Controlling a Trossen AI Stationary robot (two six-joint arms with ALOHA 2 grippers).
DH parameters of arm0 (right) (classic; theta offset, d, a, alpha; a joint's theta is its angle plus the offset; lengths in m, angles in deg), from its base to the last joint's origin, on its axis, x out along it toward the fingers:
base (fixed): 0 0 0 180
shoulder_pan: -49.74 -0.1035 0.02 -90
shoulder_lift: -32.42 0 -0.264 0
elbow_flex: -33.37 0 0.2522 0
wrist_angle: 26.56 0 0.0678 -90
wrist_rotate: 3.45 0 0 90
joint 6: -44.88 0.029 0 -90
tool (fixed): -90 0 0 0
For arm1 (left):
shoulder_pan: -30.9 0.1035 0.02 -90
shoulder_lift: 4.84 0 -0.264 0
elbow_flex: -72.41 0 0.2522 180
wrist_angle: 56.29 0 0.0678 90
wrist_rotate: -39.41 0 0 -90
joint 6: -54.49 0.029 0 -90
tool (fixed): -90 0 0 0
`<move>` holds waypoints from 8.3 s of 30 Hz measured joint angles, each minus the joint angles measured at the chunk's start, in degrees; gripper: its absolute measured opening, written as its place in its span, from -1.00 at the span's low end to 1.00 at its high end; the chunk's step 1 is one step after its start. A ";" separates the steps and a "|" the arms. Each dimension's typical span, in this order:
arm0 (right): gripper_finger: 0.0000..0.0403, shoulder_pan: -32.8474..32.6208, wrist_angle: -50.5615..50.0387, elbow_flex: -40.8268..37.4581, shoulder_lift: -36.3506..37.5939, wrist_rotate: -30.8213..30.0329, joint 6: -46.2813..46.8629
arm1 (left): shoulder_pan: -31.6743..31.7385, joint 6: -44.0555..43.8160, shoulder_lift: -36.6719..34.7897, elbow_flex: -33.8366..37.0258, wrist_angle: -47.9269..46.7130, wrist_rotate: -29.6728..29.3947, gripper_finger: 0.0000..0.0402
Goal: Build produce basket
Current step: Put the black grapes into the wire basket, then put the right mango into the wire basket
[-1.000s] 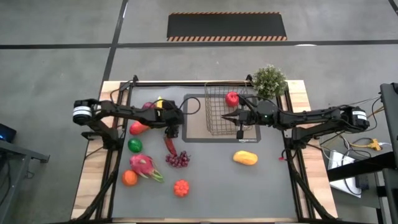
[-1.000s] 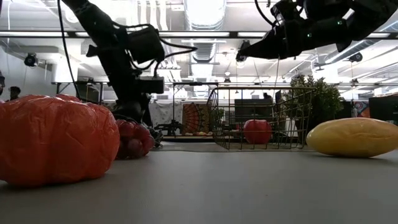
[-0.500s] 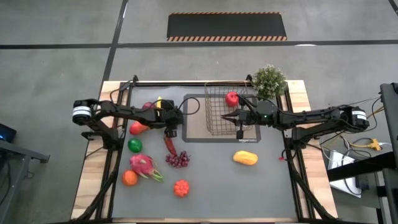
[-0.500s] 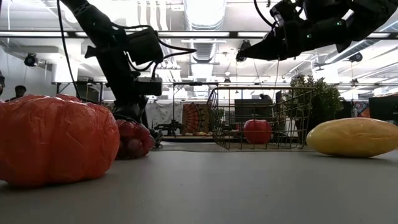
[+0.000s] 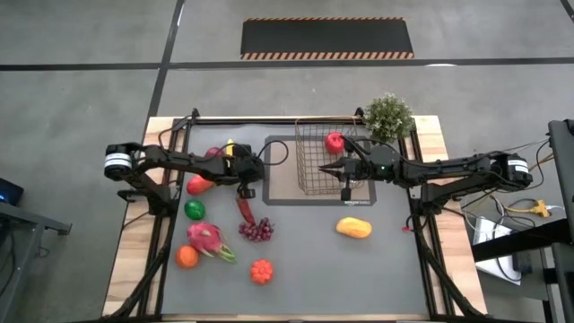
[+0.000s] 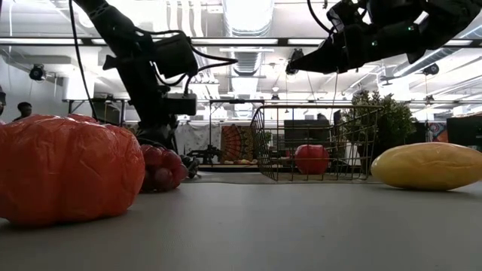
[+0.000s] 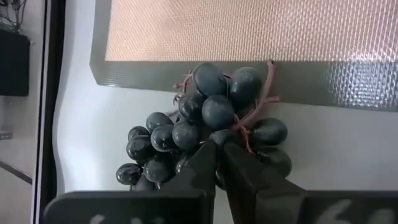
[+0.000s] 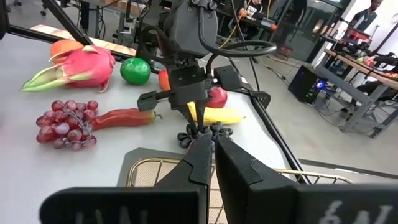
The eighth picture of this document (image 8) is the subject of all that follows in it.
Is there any wooden top workbench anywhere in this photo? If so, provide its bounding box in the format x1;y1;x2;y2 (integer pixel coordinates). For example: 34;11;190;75
322;47;398;139

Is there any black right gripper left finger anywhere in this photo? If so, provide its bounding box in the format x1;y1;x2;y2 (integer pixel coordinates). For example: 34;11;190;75
39;133;215;224

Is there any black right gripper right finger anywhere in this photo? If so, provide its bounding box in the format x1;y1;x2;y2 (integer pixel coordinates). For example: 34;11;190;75
214;134;398;224

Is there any yellow banana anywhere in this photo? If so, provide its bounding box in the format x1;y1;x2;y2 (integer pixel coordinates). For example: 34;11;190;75
186;101;247;126

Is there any pink dragon fruit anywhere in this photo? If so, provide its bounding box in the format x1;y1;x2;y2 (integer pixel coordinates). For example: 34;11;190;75
20;44;117;93

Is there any person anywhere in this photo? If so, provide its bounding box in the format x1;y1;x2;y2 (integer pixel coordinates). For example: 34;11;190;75
349;0;384;34
239;0;268;19

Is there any black computer tower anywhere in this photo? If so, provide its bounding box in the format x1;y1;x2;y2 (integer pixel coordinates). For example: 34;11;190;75
287;64;328;105

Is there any red chili pepper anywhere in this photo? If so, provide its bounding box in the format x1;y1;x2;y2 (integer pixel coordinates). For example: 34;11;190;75
89;107;164;132

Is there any red apple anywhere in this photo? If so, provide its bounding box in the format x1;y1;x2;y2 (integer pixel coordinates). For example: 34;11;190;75
205;86;229;109

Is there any small orange-red fruit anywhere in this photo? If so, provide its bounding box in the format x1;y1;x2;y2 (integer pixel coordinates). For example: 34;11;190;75
157;68;172;92

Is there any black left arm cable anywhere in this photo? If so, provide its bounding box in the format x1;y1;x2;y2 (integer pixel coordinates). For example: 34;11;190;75
197;5;278;68

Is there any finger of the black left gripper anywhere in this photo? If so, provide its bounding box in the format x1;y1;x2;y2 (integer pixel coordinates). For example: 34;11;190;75
195;64;244;133
136;90;200;136

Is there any green round fruit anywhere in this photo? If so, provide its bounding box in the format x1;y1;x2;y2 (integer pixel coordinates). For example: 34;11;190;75
119;57;152;86

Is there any orange round fruit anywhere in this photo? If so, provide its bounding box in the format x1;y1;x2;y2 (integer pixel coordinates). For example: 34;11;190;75
49;39;85;65

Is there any red grape bunch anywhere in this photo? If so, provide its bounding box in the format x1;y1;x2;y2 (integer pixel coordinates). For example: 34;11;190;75
35;99;100;152

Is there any gold wire basket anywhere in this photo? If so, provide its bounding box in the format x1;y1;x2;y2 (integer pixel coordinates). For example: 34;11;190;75
126;156;355;224

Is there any black grape bunch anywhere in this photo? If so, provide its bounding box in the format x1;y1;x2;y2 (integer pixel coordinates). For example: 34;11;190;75
176;120;234;149

